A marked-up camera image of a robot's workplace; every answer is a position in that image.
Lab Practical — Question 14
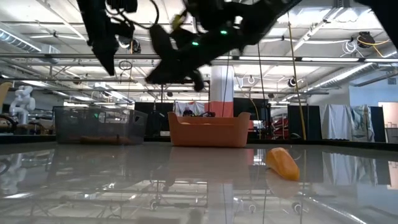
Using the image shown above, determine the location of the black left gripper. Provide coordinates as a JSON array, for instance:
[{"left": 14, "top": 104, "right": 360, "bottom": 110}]
[{"left": 88, "top": 21, "right": 136, "bottom": 76}]

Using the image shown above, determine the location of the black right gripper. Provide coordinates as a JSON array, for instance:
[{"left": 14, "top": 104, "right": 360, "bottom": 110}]
[{"left": 144, "top": 24, "right": 250, "bottom": 93}]

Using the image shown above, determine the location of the long orange toy pepper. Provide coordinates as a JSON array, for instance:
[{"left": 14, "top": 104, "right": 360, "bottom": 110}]
[{"left": 265, "top": 147, "right": 301, "bottom": 182}]

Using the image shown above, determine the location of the black metal table frame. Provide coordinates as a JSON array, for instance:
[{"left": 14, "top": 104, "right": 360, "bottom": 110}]
[{"left": 0, "top": 134, "right": 398, "bottom": 151}]

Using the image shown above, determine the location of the hanging black cable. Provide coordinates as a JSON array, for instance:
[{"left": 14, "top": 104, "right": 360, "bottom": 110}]
[{"left": 221, "top": 52, "right": 231, "bottom": 118}]

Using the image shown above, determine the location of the black partition panel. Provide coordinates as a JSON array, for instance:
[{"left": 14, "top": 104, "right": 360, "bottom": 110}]
[
  {"left": 287, "top": 105, "right": 323, "bottom": 141},
  {"left": 134, "top": 101, "right": 175, "bottom": 138},
  {"left": 369, "top": 106, "right": 387, "bottom": 143}
]

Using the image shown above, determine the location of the yellow cable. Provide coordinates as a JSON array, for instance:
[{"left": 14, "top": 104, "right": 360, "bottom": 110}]
[{"left": 286, "top": 11, "right": 308, "bottom": 141}]

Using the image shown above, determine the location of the tan curved panel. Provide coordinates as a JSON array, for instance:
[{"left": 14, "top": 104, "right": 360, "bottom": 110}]
[{"left": 0, "top": 82, "right": 12, "bottom": 106}]

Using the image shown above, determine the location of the red fabric item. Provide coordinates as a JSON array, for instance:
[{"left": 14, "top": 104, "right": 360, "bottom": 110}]
[{"left": 269, "top": 115, "right": 290, "bottom": 139}]

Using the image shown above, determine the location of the white and orange pillar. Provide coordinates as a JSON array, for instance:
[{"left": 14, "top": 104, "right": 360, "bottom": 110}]
[{"left": 210, "top": 65, "right": 234, "bottom": 118}]

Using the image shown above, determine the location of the long black cable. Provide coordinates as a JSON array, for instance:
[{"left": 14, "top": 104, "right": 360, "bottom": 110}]
[{"left": 256, "top": 42, "right": 267, "bottom": 105}]

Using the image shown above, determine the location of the clear plastic bin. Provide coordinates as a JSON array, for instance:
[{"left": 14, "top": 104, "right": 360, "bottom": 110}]
[{"left": 53, "top": 105, "right": 149, "bottom": 146}]

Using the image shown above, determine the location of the white hanging cloth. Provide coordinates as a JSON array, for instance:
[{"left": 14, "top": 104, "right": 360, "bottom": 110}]
[{"left": 320, "top": 104, "right": 351, "bottom": 141}]

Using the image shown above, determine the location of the black rig frame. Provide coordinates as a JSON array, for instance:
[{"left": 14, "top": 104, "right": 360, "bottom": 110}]
[{"left": 159, "top": 74, "right": 212, "bottom": 138}]

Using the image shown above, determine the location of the small yellow tag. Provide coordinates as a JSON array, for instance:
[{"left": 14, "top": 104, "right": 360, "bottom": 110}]
[{"left": 171, "top": 14, "right": 186, "bottom": 30}]

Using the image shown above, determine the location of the white printed banner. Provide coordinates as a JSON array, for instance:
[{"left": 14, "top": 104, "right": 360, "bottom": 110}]
[{"left": 174, "top": 101, "right": 206, "bottom": 118}]

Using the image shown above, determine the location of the patterned hanging cloth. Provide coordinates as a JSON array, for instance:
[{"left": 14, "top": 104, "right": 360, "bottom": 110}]
[{"left": 349, "top": 104, "right": 376, "bottom": 142}]

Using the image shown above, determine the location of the orange plastic basket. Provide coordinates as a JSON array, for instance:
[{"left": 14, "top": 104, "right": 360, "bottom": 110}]
[{"left": 167, "top": 111, "right": 251, "bottom": 148}]

